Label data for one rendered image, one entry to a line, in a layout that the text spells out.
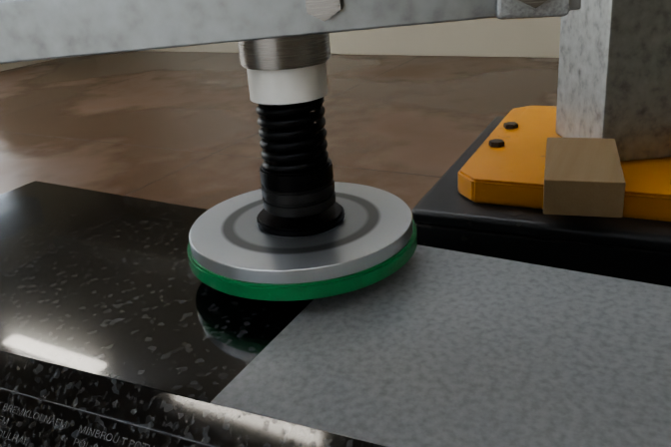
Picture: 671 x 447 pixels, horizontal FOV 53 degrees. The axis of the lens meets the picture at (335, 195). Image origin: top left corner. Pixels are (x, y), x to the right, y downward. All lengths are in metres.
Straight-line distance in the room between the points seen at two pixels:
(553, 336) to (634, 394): 0.08
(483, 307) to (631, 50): 0.64
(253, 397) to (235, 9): 0.29
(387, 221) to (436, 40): 6.21
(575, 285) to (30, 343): 0.46
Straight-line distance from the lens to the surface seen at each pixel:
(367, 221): 0.64
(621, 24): 1.12
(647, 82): 1.16
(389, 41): 7.01
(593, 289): 0.63
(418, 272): 0.64
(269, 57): 0.57
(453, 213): 1.06
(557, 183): 0.94
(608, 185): 0.94
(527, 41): 6.56
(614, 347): 0.55
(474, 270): 0.64
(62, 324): 0.64
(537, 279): 0.63
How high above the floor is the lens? 1.15
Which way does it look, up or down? 21 degrees down
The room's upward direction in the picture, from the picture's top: 4 degrees counter-clockwise
